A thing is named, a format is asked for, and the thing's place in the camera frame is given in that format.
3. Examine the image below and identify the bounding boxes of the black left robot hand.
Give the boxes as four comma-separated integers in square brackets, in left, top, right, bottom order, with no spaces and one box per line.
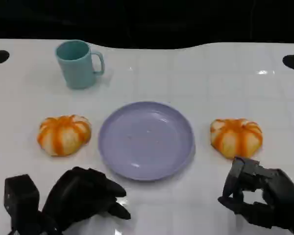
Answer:
[40,166,132,232]

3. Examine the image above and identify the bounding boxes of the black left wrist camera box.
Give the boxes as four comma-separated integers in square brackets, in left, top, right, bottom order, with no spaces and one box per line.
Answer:
[3,174,43,235]

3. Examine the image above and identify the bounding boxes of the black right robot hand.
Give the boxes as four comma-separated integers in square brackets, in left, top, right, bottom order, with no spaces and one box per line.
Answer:
[218,157,294,235]

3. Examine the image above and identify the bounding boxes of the orange white toy bread roll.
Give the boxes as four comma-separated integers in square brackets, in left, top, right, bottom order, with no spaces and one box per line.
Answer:
[209,118,264,159]
[37,114,92,157]

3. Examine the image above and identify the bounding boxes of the lilac plate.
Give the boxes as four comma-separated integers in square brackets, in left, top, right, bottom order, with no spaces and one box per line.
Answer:
[98,101,196,182]

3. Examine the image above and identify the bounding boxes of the pale green mug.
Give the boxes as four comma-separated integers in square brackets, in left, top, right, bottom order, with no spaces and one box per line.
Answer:
[55,40,105,90]

